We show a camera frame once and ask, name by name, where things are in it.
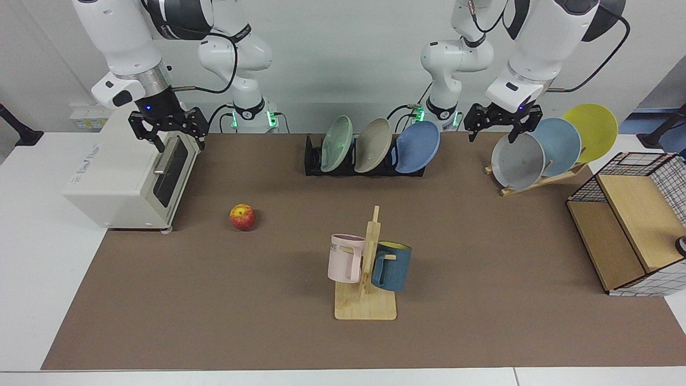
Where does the pale green plate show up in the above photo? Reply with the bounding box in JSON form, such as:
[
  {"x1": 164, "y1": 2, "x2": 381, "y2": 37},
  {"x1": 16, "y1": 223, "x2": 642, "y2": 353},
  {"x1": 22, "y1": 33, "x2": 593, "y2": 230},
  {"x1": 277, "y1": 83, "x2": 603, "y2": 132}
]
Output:
[{"x1": 320, "y1": 115, "x2": 354, "y2": 173}]

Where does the grey plate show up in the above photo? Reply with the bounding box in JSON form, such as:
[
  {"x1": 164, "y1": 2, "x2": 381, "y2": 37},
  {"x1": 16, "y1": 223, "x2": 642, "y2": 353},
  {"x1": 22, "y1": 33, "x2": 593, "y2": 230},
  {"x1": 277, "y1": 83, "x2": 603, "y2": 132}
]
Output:
[{"x1": 491, "y1": 132, "x2": 546, "y2": 191}]

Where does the beige plate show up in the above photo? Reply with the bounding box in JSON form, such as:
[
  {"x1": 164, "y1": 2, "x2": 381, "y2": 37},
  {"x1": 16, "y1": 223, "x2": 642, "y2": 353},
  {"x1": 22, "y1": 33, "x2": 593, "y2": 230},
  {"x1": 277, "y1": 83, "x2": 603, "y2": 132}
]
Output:
[{"x1": 354, "y1": 118, "x2": 393, "y2": 174}]

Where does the wire basket with wooden floor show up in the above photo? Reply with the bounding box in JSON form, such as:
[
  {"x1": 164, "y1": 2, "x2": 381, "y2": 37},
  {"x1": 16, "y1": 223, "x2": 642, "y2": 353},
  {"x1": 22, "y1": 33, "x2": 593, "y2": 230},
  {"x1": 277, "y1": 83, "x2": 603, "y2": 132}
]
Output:
[{"x1": 566, "y1": 152, "x2": 686, "y2": 297}]

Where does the black stand foot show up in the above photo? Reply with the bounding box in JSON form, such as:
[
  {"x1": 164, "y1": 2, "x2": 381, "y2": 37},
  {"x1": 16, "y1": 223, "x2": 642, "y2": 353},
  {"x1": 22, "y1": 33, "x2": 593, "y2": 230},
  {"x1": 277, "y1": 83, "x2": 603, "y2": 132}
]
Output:
[
  {"x1": 0, "y1": 103, "x2": 44, "y2": 147},
  {"x1": 636, "y1": 105, "x2": 686, "y2": 150}
]

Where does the red yellow apple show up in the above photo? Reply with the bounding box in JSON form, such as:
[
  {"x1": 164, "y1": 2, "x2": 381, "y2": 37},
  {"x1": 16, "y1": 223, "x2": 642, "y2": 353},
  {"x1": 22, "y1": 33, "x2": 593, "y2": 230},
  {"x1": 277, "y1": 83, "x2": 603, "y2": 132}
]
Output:
[{"x1": 230, "y1": 204, "x2": 256, "y2": 232}]

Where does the pink mug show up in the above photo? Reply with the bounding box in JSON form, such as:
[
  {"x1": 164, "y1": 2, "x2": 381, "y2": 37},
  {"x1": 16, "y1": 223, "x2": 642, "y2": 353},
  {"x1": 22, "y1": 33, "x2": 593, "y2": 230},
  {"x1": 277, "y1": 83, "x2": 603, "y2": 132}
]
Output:
[{"x1": 327, "y1": 234, "x2": 367, "y2": 284}]

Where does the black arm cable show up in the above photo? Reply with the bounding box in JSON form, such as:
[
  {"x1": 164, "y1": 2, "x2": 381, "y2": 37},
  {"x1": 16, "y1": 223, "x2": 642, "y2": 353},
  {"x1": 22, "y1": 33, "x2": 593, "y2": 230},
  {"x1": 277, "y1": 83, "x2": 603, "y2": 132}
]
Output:
[
  {"x1": 547, "y1": 13, "x2": 631, "y2": 93},
  {"x1": 171, "y1": 32, "x2": 239, "y2": 95}
]

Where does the yellow plate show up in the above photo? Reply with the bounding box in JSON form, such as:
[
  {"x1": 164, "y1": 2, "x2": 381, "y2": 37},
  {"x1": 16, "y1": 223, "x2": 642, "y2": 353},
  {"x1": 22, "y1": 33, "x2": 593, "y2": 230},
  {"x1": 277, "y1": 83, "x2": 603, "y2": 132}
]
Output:
[{"x1": 562, "y1": 103, "x2": 618, "y2": 164}]

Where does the black dish rack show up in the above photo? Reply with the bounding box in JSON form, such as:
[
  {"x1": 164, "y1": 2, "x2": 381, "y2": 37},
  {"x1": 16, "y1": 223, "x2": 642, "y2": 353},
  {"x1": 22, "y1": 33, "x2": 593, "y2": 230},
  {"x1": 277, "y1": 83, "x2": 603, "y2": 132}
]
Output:
[{"x1": 304, "y1": 134, "x2": 428, "y2": 177}]

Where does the dark blue mug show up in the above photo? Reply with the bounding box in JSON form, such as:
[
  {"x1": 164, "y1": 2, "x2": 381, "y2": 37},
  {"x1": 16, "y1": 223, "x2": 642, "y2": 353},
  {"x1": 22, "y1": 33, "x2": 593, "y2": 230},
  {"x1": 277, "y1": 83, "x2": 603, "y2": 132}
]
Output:
[{"x1": 371, "y1": 242, "x2": 412, "y2": 293}]

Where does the wooden plate stand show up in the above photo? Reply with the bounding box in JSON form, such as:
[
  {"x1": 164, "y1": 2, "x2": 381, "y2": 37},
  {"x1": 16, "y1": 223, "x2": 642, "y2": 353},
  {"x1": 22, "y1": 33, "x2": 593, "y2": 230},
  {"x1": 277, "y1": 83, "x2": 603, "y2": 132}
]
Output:
[{"x1": 484, "y1": 162, "x2": 588, "y2": 197}]

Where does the wooden cup stand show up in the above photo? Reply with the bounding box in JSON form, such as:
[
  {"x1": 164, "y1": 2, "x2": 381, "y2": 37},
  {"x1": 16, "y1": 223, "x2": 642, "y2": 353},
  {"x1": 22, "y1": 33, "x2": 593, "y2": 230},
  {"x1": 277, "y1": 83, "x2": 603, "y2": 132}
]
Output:
[{"x1": 334, "y1": 205, "x2": 398, "y2": 321}]

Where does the brown table cloth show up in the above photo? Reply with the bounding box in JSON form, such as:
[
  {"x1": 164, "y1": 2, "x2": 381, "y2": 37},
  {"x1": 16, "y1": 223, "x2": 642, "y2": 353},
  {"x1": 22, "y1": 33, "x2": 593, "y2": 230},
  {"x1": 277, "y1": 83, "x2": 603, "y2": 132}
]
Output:
[{"x1": 41, "y1": 131, "x2": 686, "y2": 370}]

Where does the pale toaster oven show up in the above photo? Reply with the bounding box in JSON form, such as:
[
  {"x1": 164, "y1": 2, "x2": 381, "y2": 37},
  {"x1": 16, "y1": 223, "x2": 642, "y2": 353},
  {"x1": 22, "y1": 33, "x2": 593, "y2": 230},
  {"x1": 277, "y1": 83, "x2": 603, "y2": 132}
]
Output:
[{"x1": 62, "y1": 102, "x2": 203, "y2": 232}]

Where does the light blue plate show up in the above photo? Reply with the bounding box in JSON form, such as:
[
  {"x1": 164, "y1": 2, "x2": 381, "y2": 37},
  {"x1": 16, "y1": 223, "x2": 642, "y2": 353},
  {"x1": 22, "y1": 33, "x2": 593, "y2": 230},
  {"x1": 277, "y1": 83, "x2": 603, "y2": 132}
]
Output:
[{"x1": 528, "y1": 117, "x2": 582, "y2": 177}]

